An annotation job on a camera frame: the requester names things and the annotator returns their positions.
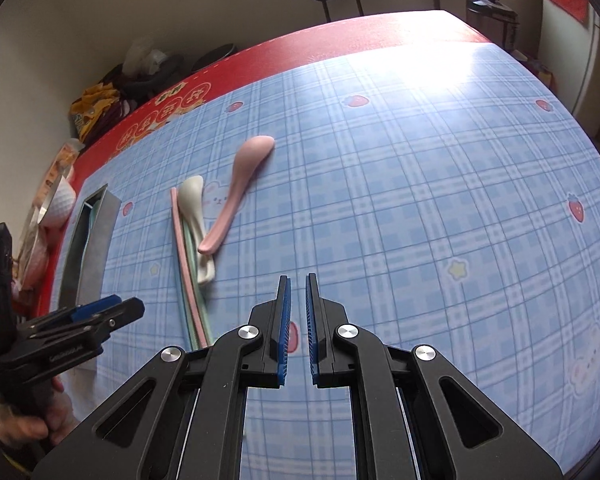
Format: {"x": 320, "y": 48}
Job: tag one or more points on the green chopstick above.
{"x": 206, "y": 320}

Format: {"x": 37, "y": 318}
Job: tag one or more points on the cardboard box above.
{"x": 532, "y": 67}

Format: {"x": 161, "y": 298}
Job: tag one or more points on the black rice cooker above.
{"x": 492, "y": 20}

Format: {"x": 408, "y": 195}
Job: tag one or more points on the black pot on floor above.
{"x": 215, "y": 57}

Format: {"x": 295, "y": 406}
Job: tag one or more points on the dark storage bin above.
{"x": 152, "y": 82}

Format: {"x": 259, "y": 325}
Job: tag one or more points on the pink spoon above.
{"x": 235, "y": 185}

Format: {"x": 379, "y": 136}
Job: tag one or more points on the person's left hand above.
{"x": 25, "y": 420}

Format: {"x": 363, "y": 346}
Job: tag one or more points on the stainless steel utensil tray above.
{"x": 102, "y": 240}

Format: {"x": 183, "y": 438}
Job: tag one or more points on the orange snack box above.
{"x": 60, "y": 165}

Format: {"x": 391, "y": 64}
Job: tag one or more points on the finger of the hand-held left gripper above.
{"x": 95, "y": 307}
{"x": 125, "y": 312}

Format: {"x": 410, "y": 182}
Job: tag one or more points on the white spoon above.
{"x": 195, "y": 210}

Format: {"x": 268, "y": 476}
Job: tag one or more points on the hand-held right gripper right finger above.
{"x": 311, "y": 330}

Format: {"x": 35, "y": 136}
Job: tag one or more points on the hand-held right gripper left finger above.
{"x": 285, "y": 330}

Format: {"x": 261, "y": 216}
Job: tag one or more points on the yellow and maroon clothes pile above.
{"x": 97, "y": 110}

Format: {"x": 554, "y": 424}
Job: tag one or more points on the pink chopstick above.
{"x": 182, "y": 260}

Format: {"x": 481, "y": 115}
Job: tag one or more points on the white refrigerator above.
{"x": 565, "y": 60}

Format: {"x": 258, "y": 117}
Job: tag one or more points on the clear plastic bag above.
{"x": 145, "y": 57}

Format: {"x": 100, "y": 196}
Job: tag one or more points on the white textured bowl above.
{"x": 60, "y": 205}

